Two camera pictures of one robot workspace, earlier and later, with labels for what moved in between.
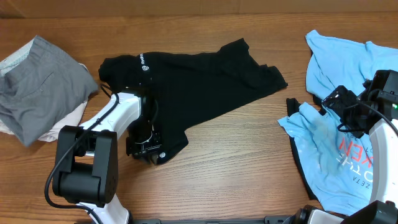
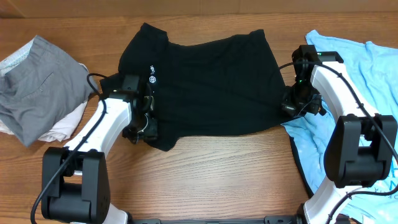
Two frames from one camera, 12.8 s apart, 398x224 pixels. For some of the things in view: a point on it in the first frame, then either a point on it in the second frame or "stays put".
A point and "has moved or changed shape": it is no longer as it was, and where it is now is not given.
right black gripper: x=335 y=102 -> x=288 y=106
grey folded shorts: x=41 y=88 stays put
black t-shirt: x=185 y=86 has moved or changed shape
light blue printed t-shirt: x=338 y=167 stays put
